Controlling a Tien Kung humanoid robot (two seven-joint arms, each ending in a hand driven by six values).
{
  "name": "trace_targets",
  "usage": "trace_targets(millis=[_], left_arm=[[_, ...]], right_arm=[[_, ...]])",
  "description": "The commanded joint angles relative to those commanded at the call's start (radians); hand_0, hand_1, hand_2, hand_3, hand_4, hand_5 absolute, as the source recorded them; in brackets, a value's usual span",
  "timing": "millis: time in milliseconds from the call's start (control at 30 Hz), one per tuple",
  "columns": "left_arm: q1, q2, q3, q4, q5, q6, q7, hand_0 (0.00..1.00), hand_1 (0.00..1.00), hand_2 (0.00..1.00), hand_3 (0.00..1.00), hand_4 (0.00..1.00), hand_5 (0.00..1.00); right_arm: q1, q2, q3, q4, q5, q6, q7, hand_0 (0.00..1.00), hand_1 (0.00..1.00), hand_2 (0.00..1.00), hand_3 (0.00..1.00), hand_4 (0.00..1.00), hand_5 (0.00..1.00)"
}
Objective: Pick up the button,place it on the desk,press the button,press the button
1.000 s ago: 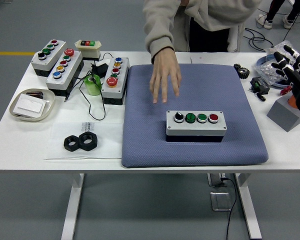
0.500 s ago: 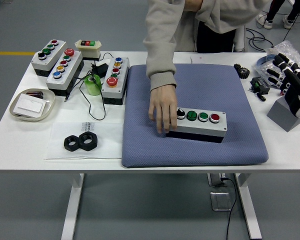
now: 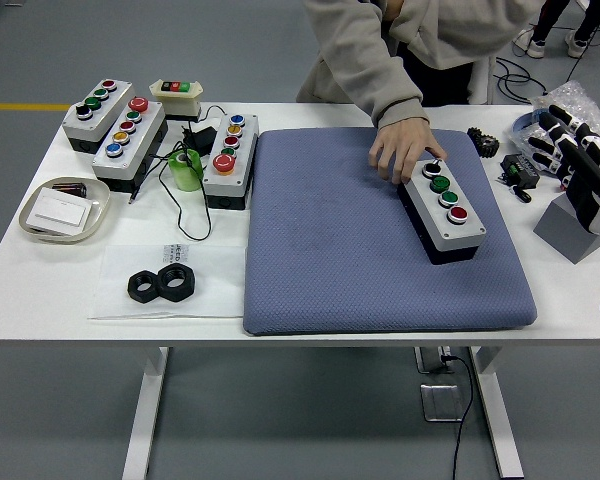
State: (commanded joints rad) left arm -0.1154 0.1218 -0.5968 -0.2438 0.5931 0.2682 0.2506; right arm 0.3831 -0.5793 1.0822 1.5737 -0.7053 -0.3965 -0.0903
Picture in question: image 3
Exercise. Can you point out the person's right hand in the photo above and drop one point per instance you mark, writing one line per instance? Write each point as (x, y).
(405, 150)

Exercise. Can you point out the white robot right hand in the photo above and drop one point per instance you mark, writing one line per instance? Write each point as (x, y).
(587, 190)

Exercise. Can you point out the grey four-button control box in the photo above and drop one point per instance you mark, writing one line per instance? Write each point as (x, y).
(470, 235)

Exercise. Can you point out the person's right forearm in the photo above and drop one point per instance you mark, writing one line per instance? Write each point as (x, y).
(375, 75)

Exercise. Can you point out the short five-button control box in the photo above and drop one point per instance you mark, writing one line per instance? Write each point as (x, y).
(247, 145)

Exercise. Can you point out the long five-button control box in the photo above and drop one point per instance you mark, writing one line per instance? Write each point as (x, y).
(145, 135)

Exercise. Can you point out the four-button box with selector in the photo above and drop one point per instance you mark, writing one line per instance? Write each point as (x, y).
(115, 107)

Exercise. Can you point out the grey wedge block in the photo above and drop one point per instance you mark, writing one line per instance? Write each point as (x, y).
(565, 235)

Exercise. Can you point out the small black connector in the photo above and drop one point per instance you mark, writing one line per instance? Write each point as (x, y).
(522, 195)

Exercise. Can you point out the black gear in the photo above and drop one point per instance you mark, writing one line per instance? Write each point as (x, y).
(482, 142)

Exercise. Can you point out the silvery bubble wrap bag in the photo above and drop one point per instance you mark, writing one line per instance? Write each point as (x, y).
(520, 136)

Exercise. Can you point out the clear bubble wrap bag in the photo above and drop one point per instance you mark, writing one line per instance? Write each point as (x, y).
(575, 97)

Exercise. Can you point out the blue-grey quilted mat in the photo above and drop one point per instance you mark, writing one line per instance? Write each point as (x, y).
(320, 225)

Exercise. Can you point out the person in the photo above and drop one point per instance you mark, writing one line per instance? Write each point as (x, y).
(455, 35)
(535, 47)

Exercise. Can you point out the black power adapter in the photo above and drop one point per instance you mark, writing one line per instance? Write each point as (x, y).
(202, 137)

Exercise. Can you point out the green tape roll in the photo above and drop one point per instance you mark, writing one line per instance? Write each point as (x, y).
(190, 175)

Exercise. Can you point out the clear printed plastic bag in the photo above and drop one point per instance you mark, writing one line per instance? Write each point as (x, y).
(215, 290)

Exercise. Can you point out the white table leg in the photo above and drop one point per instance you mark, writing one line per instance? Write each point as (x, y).
(500, 425)
(145, 415)

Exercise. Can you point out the metal floor outlet plate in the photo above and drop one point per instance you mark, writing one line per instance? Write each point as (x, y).
(440, 402)

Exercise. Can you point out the black hex nut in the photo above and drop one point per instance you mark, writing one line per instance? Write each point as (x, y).
(135, 290)
(180, 292)

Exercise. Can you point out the white rounded tray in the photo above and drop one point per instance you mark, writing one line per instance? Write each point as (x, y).
(100, 200)

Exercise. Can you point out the dark cylindrical part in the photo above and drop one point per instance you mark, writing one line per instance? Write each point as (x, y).
(72, 189)

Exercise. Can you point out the cream switch box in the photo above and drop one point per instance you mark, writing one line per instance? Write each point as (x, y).
(180, 105)

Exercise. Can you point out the white switch plate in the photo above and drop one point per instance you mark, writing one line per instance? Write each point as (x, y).
(60, 210)

